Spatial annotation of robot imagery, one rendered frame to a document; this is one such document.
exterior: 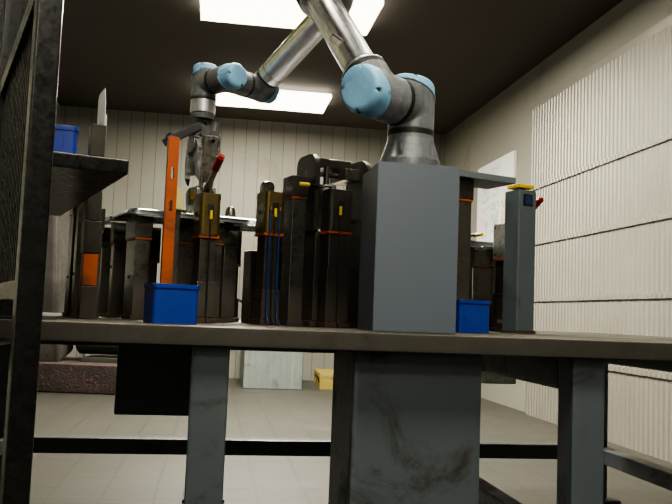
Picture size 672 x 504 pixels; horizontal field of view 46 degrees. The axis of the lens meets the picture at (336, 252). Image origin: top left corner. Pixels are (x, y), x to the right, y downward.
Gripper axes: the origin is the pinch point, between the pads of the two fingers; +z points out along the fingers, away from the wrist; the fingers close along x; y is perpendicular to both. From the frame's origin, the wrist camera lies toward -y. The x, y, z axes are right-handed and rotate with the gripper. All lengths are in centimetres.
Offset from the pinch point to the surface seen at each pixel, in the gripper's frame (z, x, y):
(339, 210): 8.7, -33.5, 32.3
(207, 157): -4.3, -16.6, -0.7
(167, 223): 15.0, -16.3, -10.6
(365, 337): 42, -77, 18
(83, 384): 102, 458, 54
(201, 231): 16.7, -19.9, -2.1
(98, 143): -3.6, -18.3, -30.4
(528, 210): 2, -37, 96
